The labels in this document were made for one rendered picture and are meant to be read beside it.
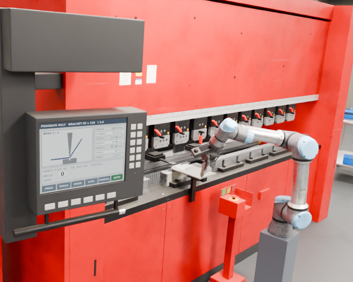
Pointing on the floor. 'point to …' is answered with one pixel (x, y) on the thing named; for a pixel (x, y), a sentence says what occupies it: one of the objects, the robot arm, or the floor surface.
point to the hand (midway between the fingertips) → (194, 167)
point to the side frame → (328, 103)
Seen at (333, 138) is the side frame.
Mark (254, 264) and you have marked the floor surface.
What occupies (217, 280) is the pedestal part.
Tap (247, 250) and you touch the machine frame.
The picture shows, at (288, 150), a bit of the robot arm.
